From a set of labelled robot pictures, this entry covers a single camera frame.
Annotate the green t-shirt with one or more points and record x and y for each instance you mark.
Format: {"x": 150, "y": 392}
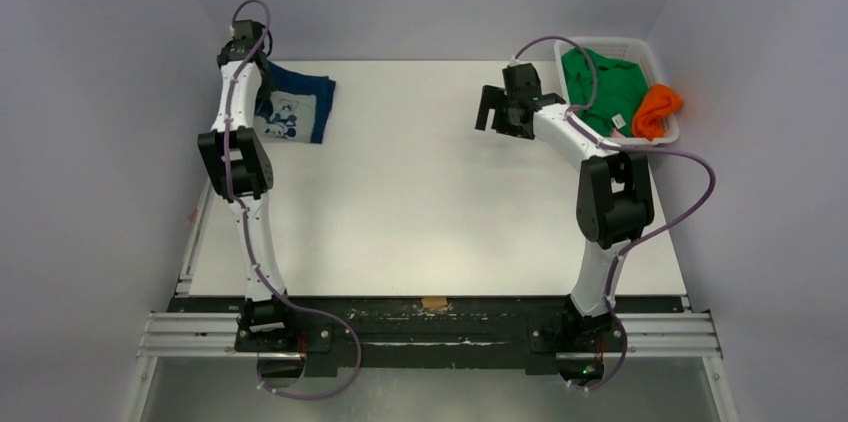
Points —
{"x": 621, "y": 86}

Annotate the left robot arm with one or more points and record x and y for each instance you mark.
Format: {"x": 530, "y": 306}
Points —
{"x": 241, "y": 173}

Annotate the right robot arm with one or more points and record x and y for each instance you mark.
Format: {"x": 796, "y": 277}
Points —
{"x": 614, "y": 202}

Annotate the brown tape piece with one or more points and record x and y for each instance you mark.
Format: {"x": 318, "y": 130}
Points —
{"x": 434, "y": 304}

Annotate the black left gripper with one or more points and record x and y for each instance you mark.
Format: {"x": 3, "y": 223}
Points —
{"x": 266, "y": 89}

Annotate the blue t-shirt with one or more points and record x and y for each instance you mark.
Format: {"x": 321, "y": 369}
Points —
{"x": 299, "y": 107}

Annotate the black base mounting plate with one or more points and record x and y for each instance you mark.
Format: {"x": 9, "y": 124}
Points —
{"x": 537, "y": 335}

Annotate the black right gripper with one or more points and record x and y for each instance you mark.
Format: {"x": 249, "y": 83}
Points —
{"x": 506, "y": 113}

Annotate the aluminium frame rail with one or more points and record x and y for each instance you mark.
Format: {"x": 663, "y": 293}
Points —
{"x": 189, "y": 335}

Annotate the orange t-shirt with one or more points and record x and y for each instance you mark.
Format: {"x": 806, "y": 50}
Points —
{"x": 658, "y": 104}

